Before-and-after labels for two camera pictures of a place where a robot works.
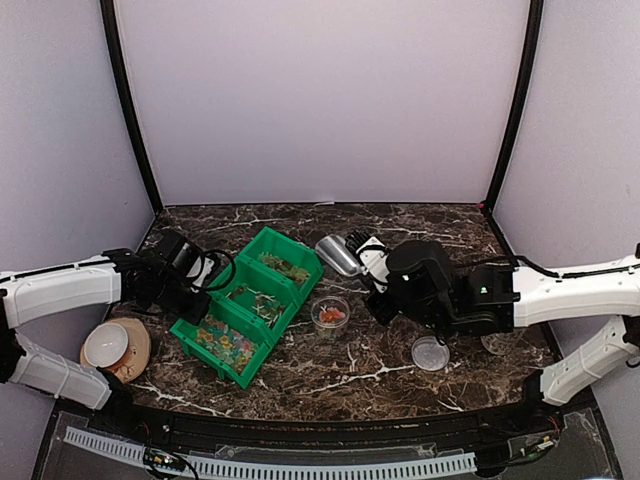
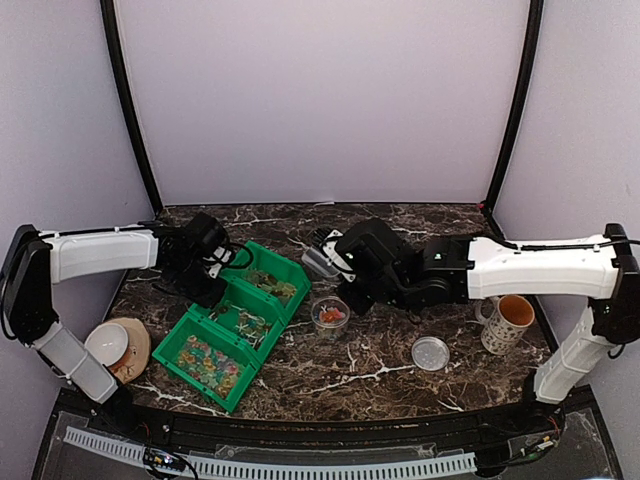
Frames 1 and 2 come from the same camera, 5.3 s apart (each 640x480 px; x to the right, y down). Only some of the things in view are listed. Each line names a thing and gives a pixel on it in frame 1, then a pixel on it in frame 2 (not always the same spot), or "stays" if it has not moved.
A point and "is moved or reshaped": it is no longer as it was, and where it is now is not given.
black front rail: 539,414 stays
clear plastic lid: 428,355 stays
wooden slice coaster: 137,353 stays
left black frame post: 127,96 stays
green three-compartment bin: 249,305 is moved or reshaped
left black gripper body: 169,297 -> 189,283
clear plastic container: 329,316 stays
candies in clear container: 331,315 stays
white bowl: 106,345 stays
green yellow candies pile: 298,274 -> 271,283
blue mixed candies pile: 270,308 -> 250,327
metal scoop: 336,250 is moved or reshaped
